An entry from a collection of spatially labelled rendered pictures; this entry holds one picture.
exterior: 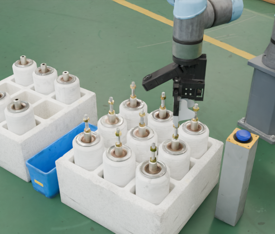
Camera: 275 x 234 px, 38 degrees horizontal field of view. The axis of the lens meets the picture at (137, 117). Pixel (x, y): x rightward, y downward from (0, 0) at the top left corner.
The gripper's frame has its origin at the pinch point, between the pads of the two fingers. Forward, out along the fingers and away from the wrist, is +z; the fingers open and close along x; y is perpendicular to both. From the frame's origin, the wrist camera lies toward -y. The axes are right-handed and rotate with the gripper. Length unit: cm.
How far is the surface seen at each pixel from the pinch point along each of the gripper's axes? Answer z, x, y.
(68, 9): 35, 184, -79
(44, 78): 11, 39, -51
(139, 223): 24.4, -17.4, -8.3
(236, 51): 35, 123, 35
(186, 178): 17.1, -5.7, 4.4
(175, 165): 13.2, -4.7, 0.9
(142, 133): 9.0, 4.7, -9.5
